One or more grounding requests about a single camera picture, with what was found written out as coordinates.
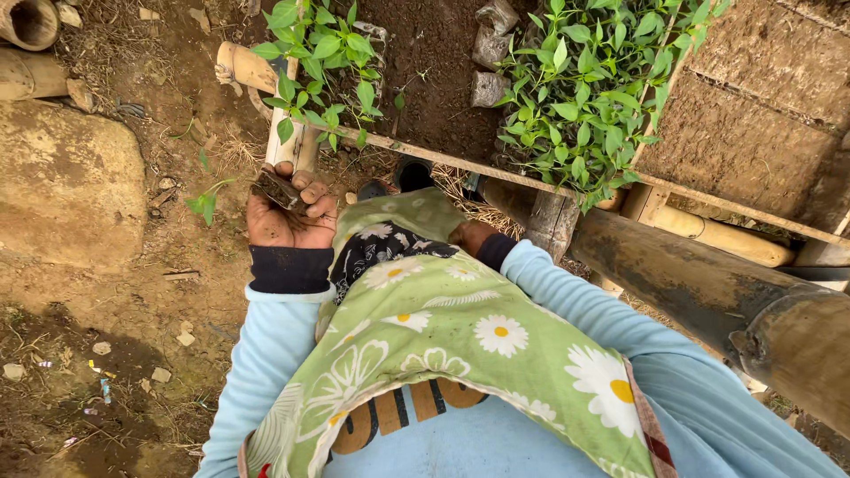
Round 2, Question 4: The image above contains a person's left hand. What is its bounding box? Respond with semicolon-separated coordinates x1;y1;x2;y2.
246;161;340;251

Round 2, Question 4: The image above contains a person's right hand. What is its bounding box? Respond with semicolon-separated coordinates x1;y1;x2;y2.
448;220;499;259

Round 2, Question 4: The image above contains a green seedling with soil plug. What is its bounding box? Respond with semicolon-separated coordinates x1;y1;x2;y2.
185;169;310;227

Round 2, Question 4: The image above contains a black floral patterned cloth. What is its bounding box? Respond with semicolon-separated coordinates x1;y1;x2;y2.
329;221;461;307

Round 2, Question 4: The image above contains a green floral headscarf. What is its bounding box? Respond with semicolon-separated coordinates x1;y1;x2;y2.
238;187;680;478

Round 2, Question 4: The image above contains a grey soil-filled plastic bag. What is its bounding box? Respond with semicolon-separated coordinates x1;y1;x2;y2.
469;71;511;109
471;27;513;71
475;0;521;36

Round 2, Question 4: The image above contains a short yellow bamboo crosspiece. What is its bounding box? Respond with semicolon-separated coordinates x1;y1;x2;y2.
214;41;280;95

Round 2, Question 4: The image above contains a cluster of small green seedlings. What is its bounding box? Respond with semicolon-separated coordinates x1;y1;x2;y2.
250;0;407;151

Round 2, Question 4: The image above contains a dense bed of green seedlings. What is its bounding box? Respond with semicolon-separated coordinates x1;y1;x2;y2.
494;0;733;215

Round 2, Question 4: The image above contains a light blue printed sweater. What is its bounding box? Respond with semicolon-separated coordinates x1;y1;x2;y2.
320;378;731;478

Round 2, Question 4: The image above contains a large tan boulder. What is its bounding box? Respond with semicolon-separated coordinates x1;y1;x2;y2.
0;100;149;270

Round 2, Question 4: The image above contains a thick dark bamboo pole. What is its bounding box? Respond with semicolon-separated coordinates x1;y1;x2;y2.
570;208;850;440

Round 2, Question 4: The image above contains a yellow bamboo pole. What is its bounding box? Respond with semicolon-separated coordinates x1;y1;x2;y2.
653;204;797;268

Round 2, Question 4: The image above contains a weathered bamboo pole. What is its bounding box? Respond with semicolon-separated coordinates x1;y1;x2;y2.
0;48;71;102

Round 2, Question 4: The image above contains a framed bare soil bed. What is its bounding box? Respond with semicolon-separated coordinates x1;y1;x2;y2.
634;0;850;221

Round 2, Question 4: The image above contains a hollow bamboo pole end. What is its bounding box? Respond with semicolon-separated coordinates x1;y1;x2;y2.
0;0;62;53

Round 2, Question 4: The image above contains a pale bamboo post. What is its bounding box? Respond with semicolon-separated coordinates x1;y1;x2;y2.
265;58;321;175

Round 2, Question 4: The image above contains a dark bamboo support post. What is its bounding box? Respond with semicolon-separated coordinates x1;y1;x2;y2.
524;189;580;264

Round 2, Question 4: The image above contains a thin bamboo frame slat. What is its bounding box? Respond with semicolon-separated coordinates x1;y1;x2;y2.
317;123;850;251

